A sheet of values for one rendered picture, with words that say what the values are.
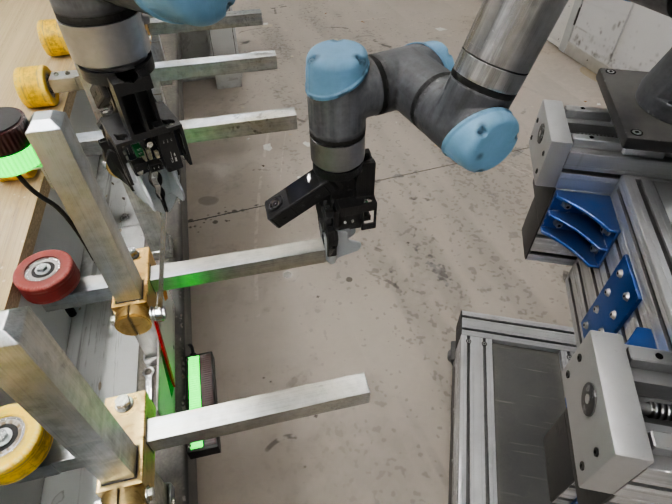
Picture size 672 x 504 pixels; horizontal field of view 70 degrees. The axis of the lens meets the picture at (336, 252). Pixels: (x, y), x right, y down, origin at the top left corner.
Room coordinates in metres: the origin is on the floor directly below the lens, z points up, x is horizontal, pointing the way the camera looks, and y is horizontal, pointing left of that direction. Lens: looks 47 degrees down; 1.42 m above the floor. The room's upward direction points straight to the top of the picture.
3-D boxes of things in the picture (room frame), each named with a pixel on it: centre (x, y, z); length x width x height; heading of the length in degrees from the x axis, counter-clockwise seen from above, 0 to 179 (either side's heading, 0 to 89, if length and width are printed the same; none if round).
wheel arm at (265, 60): (0.98, 0.38, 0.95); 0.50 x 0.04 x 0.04; 103
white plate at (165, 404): (0.42, 0.27, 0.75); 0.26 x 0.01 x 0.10; 13
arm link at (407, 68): (0.58, -0.10, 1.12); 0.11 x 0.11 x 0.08; 26
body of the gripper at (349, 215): (0.56, -0.01, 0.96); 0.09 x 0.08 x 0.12; 103
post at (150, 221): (0.68, 0.36, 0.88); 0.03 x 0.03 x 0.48; 13
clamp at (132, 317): (0.46, 0.31, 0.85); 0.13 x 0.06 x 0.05; 13
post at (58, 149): (0.44, 0.30, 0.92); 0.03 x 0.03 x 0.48; 13
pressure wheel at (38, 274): (0.45, 0.42, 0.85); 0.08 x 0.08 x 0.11
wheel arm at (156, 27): (1.22, 0.43, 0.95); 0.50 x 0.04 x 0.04; 103
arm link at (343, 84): (0.56, 0.00, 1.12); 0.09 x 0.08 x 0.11; 116
